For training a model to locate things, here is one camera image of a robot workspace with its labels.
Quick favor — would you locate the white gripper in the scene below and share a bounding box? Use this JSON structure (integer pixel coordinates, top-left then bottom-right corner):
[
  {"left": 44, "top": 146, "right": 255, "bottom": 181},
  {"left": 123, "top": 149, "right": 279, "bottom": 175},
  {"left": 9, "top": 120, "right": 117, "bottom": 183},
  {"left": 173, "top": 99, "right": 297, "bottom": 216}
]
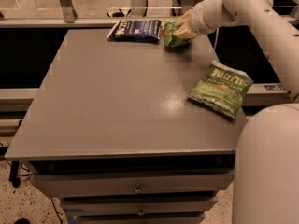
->
[{"left": 173, "top": 0, "right": 214, "bottom": 39}]

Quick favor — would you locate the green rice chip bag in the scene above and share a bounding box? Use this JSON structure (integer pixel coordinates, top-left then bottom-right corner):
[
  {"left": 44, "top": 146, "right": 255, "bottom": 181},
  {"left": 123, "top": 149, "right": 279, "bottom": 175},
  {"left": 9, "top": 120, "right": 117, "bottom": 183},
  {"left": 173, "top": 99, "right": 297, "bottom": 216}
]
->
[{"left": 162, "top": 17, "right": 191, "bottom": 48}]

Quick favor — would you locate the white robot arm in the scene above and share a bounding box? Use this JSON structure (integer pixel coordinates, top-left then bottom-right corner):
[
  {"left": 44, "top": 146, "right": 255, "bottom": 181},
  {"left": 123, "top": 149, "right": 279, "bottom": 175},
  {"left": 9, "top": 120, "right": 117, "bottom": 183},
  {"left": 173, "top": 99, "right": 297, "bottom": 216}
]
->
[{"left": 183, "top": 0, "right": 299, "bottom": 224}]

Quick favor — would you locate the blue chip bag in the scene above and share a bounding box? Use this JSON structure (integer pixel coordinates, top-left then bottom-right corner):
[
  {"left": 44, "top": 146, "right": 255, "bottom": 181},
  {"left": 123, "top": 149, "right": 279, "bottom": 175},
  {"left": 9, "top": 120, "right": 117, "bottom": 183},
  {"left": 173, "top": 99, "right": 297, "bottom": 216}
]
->
[{"left": 107, "top": 20, "right": 162, "bottom": 43}]

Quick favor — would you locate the green Kettle jalapeno chip bag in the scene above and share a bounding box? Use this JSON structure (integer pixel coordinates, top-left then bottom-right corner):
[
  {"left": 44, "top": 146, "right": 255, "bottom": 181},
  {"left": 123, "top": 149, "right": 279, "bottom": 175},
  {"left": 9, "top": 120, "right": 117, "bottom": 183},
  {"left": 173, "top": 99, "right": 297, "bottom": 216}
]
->
[{"left": 188, "top": 60, "right": 253, "bottom": 119}]

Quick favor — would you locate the grey metal railing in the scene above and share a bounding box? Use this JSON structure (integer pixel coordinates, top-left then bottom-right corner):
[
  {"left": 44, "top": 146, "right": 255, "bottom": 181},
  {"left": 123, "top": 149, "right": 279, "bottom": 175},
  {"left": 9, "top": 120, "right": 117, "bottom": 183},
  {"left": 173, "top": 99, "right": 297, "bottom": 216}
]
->
[{"left": 0, "top": 0, "right": 299, "bottom": 29}]

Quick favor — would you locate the grey drawer cabinet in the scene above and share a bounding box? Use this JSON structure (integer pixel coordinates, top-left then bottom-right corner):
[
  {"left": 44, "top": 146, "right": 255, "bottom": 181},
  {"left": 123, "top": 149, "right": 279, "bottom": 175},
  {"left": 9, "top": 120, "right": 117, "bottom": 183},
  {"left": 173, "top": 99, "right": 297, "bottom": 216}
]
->
[{"left": 7, "top": 29, "right": 246, "bottom": 224}]

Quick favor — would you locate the top grey drawer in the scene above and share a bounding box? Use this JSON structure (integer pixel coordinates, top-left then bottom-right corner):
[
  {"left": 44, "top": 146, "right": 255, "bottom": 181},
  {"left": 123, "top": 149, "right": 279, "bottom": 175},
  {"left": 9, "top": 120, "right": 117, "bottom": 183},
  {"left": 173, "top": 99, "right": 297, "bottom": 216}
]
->
[{"left": 31, "top": 170, "right": 234, "bottom": 198}]

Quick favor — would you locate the grey drawer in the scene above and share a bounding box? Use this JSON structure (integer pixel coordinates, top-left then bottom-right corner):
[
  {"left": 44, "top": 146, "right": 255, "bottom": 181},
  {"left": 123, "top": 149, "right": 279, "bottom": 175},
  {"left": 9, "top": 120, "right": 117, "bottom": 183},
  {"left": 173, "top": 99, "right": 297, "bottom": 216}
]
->
[
  {"left": 31, "top": 170, "right": 234, "bottom": 198},
  {"left": 61, "top": 196, "right": 218, "bottom": 216}
]

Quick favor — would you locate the white cable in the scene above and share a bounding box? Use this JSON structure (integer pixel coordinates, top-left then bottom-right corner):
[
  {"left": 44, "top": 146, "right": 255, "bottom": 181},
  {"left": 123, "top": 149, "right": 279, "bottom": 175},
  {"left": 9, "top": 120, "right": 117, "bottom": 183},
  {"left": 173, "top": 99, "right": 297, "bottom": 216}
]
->
[{"left": 212, "top": 27, "right": 220, "bottom": 52}]

